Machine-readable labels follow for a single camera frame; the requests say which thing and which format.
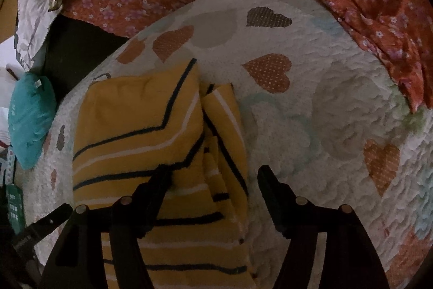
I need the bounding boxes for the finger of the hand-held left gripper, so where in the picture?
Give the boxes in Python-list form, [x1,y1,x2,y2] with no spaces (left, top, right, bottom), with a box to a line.
[32,203,74,237]

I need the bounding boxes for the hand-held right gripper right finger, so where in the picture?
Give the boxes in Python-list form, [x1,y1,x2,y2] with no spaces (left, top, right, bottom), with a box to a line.
[257,165,390,289]

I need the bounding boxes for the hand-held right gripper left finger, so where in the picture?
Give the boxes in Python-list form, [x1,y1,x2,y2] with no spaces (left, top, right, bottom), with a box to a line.
[38,164,173,289]

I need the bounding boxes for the yellow striped sweater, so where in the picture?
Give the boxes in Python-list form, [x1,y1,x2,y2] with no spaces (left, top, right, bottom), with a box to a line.
[72,58,258,289]

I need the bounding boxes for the green and white box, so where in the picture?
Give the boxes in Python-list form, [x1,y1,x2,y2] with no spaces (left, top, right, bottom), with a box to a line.
[4,146,27,236]

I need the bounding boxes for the white quilted heart blanket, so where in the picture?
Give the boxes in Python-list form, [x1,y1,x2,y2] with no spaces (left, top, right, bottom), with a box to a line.
[25,0,433,289]

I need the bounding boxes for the teal cushion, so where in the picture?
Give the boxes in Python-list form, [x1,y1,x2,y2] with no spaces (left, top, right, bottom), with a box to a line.
[8,74,58,170]

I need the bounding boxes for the white plastic bag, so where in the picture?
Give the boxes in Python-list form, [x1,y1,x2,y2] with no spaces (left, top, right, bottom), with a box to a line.
[0,38,29,141]

